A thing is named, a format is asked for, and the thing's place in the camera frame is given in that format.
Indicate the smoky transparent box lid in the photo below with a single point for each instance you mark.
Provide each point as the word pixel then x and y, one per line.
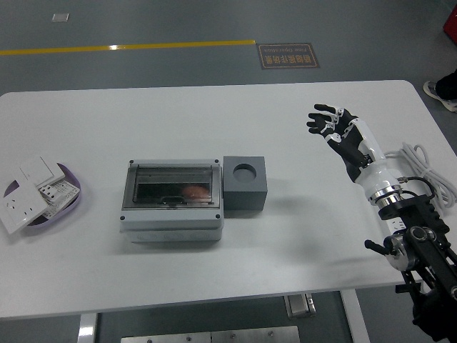
pixel 168 175

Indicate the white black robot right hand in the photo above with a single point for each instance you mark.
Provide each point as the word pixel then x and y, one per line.
pixel 371 168

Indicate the orange cylinder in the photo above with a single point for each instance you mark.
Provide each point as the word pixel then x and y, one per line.
pixel 195 192

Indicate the person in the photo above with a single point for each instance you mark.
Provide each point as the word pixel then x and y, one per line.
pixel 448 85

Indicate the red object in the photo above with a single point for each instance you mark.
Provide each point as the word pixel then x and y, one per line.
pixel 450 23

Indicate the brown floor sign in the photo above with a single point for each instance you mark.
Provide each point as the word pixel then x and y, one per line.
pixel 289 56

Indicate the white power strip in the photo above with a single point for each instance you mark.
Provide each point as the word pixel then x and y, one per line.
pixel 397 226

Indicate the white wall switch panel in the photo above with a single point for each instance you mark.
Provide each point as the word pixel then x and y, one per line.
pixel 35 169

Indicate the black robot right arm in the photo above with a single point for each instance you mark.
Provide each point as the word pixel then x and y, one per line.
pixel 428 250

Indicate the white perforated plate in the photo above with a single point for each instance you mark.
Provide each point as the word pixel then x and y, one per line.
pixel 68 191

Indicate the white wall socket panel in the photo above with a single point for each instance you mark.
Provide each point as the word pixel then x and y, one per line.
pixel 19 209

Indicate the white table leg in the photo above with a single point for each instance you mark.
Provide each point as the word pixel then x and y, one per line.
pixel 355 318
pixel 86 328

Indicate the yellow floor tape line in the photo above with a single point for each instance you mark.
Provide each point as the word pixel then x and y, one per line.
pixel 143 46

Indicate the grey table bracket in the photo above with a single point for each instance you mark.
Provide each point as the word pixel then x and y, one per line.
pixel 299 306

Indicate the metal base plate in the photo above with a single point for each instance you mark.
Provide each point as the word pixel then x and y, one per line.
pixel 210 336

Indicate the grey cube with round hole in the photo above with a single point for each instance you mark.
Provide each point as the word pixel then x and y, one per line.
pixel 246 198

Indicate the small metal floor plate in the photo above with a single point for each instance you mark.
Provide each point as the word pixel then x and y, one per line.
pixel 60 17

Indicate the grey electrical enclosure box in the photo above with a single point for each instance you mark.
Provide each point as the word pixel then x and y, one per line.
pixel 171 225

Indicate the purple tray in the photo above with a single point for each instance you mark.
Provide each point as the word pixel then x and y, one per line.
pixel 60 218

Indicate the small white socket module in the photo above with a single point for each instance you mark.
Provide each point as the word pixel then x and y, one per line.
pixel 48 193

